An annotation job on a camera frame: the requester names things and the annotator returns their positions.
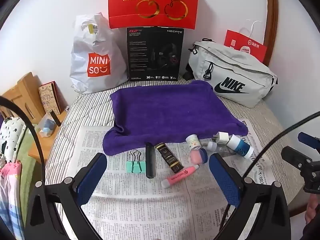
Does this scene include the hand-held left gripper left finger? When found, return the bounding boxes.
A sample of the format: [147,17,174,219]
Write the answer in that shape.
[25,152,108,240]

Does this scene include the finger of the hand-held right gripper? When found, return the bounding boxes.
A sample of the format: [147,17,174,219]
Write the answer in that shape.
[298,132,320,153]
[281,146,315,178]

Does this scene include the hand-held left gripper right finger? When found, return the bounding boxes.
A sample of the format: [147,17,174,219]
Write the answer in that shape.
[209,153,292,240]

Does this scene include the clear plastic cup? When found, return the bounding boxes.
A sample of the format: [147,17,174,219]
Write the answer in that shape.
[216,146,234,157]

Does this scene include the blue bottle white caps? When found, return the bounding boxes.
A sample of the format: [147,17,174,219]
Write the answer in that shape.
[226,134,254,159]

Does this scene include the pink and blue eraser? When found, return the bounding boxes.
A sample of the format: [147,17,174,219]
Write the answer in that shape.
[189,148,208,165]

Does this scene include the white charger plug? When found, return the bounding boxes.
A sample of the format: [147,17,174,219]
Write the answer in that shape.
[212,131,230,145]

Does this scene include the green binder clip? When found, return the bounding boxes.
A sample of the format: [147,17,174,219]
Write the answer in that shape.
[126,149,146,173]

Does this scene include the pink highlighter pen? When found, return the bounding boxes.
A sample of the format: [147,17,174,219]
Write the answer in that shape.
[161,164,200,188]

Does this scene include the small white labelled jar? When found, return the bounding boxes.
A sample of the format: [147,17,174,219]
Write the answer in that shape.
[185,134,202,152]

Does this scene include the black gold labelled tube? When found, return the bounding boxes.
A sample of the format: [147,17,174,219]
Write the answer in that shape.
[155,142,184,173]

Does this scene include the black cosmetic tube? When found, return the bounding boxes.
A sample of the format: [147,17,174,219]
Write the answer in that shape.
[145,142,157,179]

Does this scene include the person's right hand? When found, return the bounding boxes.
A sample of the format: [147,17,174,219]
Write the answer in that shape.
[305,194,320,224]

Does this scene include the wooden nightstand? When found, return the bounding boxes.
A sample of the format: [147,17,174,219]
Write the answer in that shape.
[27,110,68,165]

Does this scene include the newspaper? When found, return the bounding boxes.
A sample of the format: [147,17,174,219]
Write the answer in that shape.
[72,119,275,240]

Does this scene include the green blanket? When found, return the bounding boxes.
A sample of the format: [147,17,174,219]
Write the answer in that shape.
[15,127,38,213]

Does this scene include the clear plastic container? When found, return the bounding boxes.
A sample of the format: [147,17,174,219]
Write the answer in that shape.
[35,114,55,138]

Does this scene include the pink striped cloth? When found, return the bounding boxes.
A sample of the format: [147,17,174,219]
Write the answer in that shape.
[0,162,25,240]

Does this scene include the purple towel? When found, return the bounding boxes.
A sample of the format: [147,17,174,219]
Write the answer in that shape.
[103,80,248,157]

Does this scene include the white floral pillow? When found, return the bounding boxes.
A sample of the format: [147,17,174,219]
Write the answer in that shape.
[0,116,28,163]

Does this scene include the brown patterned notebook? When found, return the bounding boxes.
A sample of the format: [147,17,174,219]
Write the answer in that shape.
[38,81,62,115]

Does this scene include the white plastic shopping bag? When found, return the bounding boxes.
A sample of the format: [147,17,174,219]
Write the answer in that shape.
[69,12,129,95]

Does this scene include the grey waist bag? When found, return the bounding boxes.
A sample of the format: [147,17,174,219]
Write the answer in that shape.
[185,39,279,108]

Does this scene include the black headphone box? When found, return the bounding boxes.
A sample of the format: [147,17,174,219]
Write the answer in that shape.
[126,26,184,82]

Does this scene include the red gift bag gold cherries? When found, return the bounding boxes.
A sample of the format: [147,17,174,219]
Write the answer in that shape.
[108,0,200,30]

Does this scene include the black cable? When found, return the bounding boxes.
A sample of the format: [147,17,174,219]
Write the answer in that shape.
[219,112,320,234]
[0,97,47,183]

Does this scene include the red paper bag white handles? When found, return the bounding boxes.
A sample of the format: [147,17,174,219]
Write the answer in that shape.
[224,20,267,63]

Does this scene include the curved wooden frame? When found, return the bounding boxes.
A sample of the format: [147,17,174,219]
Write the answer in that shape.
[265,0,279,68]

